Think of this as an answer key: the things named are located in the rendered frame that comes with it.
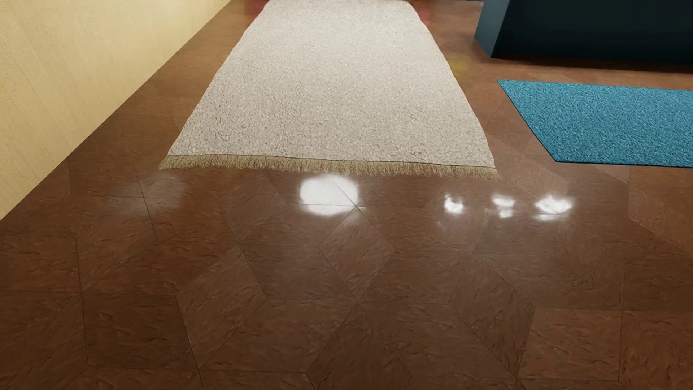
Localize beige fringed rug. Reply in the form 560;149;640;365
158;0;500;181

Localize teal carpet mat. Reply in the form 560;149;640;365
497;79;693;169

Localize dark teal sofa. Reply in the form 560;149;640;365
474;0;693;59

